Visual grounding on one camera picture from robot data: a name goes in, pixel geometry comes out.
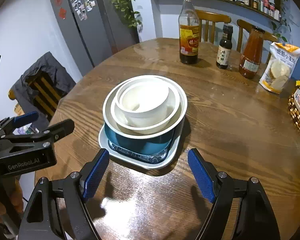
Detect left wooden chair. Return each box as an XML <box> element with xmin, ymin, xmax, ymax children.
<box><xmin>196</xmin><ymin>10</ymin><xmax>231</xmax><ymax>44</ymax></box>

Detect blue square plate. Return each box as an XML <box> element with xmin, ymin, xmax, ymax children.
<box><xmin>99</xmin><ymin>118</ymin><xmax>185</xmax><ymax>163</ymax></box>

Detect small dark soy bottle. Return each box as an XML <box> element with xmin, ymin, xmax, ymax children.
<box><xmin>216</xmin><ymin>24</ymin><xmax>233</xmax><ymax>69</ymax></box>

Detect large vinegar bottle yellow cap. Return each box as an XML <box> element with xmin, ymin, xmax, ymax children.
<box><xmin>178</xmin><ymin>0</ymin><xmax>200</xmax><ymax>64</ymax></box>

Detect grey refrigerator with photos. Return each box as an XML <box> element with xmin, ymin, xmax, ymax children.
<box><xmin>50</xmin><ymin>0</ymin><xmax>139</xmax><ymax>76</ymax></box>

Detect bag of round crackers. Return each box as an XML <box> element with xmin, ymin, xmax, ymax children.
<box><xmin>259</xmin><ymin>42</ymin><xmax>300</xmax><ymax>94</ymax></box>

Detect large white bowl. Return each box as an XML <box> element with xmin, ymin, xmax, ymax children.
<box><xmin>103</xmin><ymin>75</ymin><xmax>187</xmax><ymax>139</ymax></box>

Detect white patterned square plate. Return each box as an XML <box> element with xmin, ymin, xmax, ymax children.
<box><xmin>98</xmin><ymin>121</ymin><xmax>184</xmax><ymax>170</ymax></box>

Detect wooden chair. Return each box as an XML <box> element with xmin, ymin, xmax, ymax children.
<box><xmin>196</xmin><ymin>10</ymin><xmax>231</xmax><ymax>44</ymax></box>
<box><xmin>237</xmin><ymin>20</ymin><xmax>278</xmax><ymax>62</ymax></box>

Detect person's left hand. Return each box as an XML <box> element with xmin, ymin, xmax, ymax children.
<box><xmin>0</xmin><ymin>177</ymin><xmax>24</xmax><ymax>224</ymax></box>

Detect hanging green plant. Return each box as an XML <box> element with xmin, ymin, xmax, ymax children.
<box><xmin>110</xmin><ymin>0</ymin><xmax>142</xmax><ymax>28</ymax></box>

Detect orange sauce jar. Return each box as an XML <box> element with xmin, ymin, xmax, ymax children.
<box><xmin>238</xmin><ymin>26</ymin><xmax>266</xmax><ymax>79</ymax></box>

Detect medium white bowl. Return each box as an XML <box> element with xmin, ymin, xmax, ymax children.
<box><xmin>110</xmin><ymin>76</ymin><xmax>180</xmax><ymax>135</ymax></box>

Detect wooden bead trivet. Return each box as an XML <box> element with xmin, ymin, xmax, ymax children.
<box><xmin>288</xmin><ymin>95</ymin><xmax>300</xmax><ymax>132</ymax></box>

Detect right wooden chair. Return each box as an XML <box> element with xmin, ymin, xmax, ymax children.
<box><xmin>237</xmin><ymin>20</ymin><xmax>278</xmax><ymax>62</ymax></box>

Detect small white ramekin bowl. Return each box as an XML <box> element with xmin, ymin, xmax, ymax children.
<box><xmin>113</xmin><ymin>77</ymin><xmax>171</xmax><ymax>127</ymax></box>

